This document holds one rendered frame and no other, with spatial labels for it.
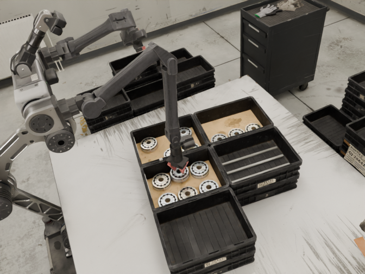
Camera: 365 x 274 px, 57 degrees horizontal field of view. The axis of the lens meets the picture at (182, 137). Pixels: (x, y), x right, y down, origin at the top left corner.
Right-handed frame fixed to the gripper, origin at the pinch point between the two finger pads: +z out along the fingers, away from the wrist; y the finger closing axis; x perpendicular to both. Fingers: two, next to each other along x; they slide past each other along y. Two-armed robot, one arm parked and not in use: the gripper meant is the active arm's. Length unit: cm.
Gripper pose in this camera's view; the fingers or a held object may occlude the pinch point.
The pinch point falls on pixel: (178, 170)
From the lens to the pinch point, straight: 181.2
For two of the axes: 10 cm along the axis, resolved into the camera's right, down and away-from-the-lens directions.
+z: 0.9, 7.1, 6.9
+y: -8.7, -2.8, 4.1
